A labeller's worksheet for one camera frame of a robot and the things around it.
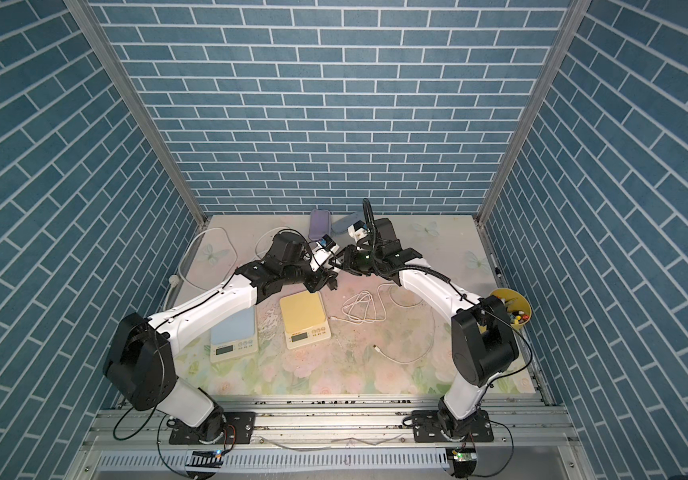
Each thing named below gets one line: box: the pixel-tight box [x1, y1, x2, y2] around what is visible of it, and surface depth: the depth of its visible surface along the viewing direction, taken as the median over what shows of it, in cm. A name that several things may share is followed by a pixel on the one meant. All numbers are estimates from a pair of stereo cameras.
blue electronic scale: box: [210, 305, 259, 363], surface depth 87 cm
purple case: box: [308, 208, 331, 241], surface depth 122 cm
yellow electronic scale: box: [280, 291, 332, 350], surface depth 91 cm
